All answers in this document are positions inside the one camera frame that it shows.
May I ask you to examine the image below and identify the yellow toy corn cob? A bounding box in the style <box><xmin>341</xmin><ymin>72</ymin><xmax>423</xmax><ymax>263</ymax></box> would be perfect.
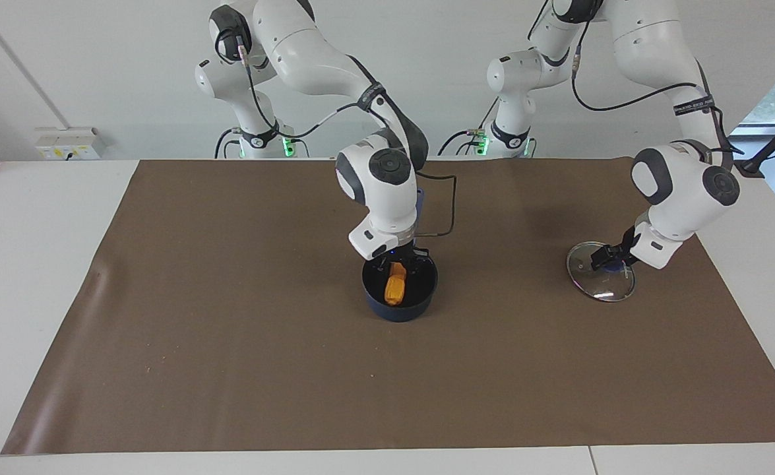
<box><xmin>384</xmin><ymin>262</ymin><xmax>408</xmax><ymax>307</ymax></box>

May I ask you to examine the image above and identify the black right arm base cable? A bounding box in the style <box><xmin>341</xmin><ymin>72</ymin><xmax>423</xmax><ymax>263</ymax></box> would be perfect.
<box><xmin>214</xmin><ymin>127</ymin><xmax>240</xmax><ymax>160</ymax></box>

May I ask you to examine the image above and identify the black arm base cable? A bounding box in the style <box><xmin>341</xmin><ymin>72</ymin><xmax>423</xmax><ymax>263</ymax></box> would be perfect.
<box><xmin>214</xmin><ymin>127</ymin><xmax>240</xmax><ymax>160</ymax></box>
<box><xmin>437</xmin><ymin>99</ymin><xmax>501</xmax><ymax>157</ymax></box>

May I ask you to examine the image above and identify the black clamp stand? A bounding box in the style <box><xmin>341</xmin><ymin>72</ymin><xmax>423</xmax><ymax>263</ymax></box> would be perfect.
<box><xmin>733</xmin><ymin>104</ymin><xmax>775</xmax><ymax>179</ymax></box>

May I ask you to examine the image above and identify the glass lid with blue knob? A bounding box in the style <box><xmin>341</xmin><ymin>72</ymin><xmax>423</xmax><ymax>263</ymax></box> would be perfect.
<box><xmin>566</xmin><ymin>241</ymin><xmax>637</xmax><ymax>303</ymax></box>

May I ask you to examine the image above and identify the brown paper table mat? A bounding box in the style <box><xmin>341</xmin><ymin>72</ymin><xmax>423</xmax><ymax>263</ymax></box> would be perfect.
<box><xmin>1</xmin><ymin>157</ymin><xmax>775</xmax><ymax>456</ymax></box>

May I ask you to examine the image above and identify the white power strip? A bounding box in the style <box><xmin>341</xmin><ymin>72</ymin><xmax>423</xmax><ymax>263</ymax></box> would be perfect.
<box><xmin>35</xmin><ymin>127</ymin><xmax>106</xmax><ymax>161</ymax></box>

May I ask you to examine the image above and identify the dark blue saucepan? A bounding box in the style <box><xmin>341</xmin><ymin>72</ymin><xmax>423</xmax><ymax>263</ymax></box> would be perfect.
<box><xmin>361</xmin><ymin>188</ymin><xmax>439</xmax><ymax>323</ymax></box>

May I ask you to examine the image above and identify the black left arm base cable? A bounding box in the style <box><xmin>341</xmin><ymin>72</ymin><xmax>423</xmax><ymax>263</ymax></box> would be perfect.
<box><xmin>437</xmin><ymin>99</ymin><xmax>501</xmax><ymax>157</ymax></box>

